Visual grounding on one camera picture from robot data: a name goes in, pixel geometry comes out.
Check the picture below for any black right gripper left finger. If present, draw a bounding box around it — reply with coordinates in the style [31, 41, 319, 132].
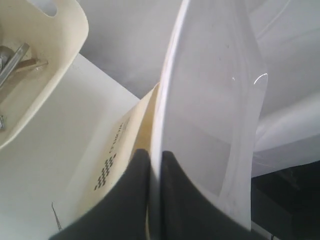
[51, 149, 151, 240]

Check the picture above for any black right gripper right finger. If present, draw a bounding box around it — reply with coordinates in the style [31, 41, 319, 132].
[160, 151, 250, 240]

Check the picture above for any large white square plate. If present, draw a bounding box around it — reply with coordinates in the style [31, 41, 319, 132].
[148, 0, 268, 240]

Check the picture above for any steel table knife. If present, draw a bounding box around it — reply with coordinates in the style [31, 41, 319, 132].
[0, 43, 30, 86]

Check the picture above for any cream bin with square mark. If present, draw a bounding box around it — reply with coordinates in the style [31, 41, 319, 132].
[52, 86, 159, 240]

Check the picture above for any black object at table edge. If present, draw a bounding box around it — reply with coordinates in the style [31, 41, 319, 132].
[251, 161, 320, 240]

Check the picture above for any cream bin with triangle mark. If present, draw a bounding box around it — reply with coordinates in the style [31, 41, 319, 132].
[0, 0, 89, 148]

